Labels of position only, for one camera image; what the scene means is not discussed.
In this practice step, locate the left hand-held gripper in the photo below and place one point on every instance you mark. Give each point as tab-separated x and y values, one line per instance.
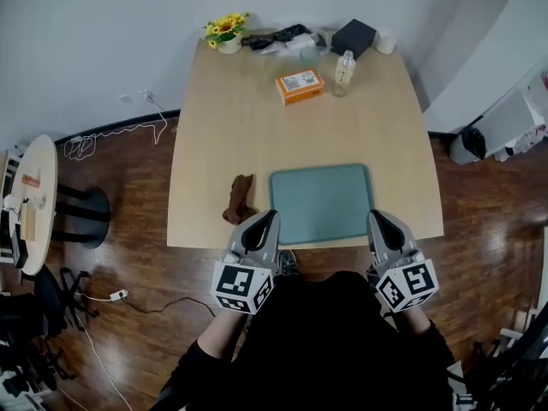
233	281

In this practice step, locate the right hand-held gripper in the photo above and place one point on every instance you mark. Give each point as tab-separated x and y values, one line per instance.
406	285

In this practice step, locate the brown cloth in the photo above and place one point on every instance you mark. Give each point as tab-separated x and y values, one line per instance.
240	199

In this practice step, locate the green tray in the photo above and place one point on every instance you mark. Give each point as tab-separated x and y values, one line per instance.
321	199

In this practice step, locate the person's left forearm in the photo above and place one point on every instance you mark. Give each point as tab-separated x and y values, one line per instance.
222	332

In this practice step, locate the person's right forearm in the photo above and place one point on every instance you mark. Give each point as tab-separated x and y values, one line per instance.
411	321

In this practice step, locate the person's shoe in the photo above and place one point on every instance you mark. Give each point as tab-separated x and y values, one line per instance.
287	263

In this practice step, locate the grey bin with black bag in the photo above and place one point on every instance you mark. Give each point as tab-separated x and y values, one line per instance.
468	144

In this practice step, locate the person's black clothing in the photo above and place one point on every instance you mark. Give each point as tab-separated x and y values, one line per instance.
321	349

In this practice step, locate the white power strip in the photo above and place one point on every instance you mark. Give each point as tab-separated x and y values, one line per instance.
119	295

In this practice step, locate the orange cardboard box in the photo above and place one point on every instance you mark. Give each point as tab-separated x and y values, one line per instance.
299	87

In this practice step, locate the clear plastic bottle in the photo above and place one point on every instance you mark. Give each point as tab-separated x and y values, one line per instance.
343	75

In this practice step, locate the white cabinet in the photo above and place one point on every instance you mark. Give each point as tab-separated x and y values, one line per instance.
514	118

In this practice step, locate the white tape roll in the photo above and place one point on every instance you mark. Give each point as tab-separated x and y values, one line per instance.
385	43

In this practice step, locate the black equipment rack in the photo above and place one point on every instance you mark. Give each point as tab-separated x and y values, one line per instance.
514	379

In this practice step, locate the clear plastic bag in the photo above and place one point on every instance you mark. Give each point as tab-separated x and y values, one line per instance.
299	43

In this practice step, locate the black box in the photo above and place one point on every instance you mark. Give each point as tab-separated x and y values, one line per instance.
353	37

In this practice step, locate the potted artificial sunflowers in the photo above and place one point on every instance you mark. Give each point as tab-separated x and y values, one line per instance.
227	32

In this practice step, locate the black office chair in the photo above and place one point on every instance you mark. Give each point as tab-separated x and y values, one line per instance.
47	302

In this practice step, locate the round wooden side table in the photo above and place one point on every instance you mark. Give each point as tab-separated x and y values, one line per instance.
40	165

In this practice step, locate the wooden block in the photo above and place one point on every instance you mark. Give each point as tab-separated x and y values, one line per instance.
28	223

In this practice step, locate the small orange packet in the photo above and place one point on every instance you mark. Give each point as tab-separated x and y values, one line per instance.
31	181

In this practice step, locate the white round lamp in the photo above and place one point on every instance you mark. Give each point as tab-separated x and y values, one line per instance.
10	201

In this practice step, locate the black pedestal base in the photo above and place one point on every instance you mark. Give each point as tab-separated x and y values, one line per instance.
94	212

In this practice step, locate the white wall socket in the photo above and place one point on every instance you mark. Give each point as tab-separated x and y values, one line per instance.
146	95

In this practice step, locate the white wall plate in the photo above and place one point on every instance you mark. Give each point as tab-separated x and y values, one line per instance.
125	99

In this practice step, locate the white shelf frame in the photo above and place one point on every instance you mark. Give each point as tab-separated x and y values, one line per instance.
8	165

